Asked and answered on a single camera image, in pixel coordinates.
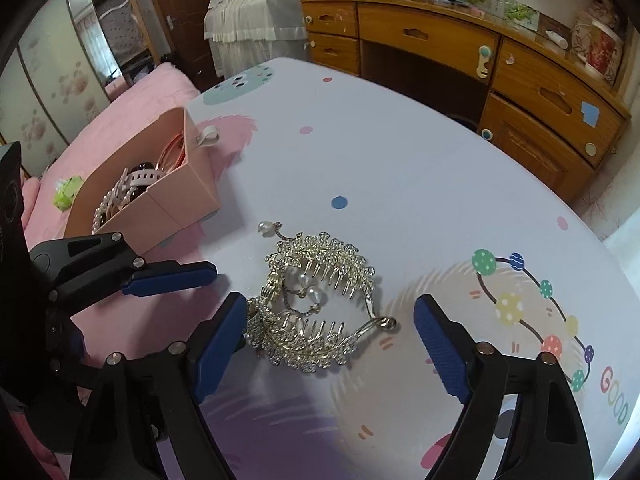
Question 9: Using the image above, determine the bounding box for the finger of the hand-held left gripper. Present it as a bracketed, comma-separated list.
[46, 306, 108, 392]
[29, 232, 217, 317]

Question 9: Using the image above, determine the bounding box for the small wooden desk drawer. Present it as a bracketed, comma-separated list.
[302, 1, 358, 38]
[307, 32, 361, 76]

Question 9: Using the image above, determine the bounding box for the green tissue packet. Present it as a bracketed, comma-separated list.
[52, 176, 83, 211]

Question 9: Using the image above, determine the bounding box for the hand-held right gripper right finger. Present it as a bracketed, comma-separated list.
[414, 294, 596, 480]

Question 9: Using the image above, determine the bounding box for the red string bracelet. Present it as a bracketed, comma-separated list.
[157, 132, 189, 171]

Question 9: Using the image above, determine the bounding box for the brown wooden room door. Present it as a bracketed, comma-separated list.
[142, 0, 221, 86]

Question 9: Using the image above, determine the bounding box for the wooden desk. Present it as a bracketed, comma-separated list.
[299, 0, 632, 206]

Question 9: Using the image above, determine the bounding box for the wooden drawer with blue sticker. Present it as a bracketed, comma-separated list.
[492, 40, 626, 167]

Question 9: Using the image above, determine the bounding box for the white lace furniture cover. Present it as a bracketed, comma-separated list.
[204, 0, 311, 76]

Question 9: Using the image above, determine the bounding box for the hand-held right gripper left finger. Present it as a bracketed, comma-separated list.
[70, 291, 249, 480]

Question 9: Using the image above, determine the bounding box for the white pearl necklace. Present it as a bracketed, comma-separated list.
[92, 190, 115, 233]

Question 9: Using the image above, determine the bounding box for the beige watch band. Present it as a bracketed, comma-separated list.
[107, 167, 163, 211]

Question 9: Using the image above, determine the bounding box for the green white drawer hook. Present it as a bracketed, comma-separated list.
[475, 45, 493, 81]

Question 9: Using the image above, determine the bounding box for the red floral cup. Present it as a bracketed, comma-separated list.
[572, 12, 626, 86]

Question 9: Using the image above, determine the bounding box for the wide wooden desk drawer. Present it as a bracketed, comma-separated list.
[357, 2, 501, 58]

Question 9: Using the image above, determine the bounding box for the pink plastic storage box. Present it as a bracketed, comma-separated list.
[64, 107, 222, 256]

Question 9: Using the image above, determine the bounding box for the rhinestone pearl hair comb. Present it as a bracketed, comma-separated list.
[243, 221, 398, 375]

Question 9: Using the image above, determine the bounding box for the wooden desk cabinet door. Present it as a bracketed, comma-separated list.
[480, 95, 596, 202]

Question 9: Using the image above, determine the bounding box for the sliding door wardrobe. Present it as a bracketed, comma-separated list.
[0, 0, 151, 176]

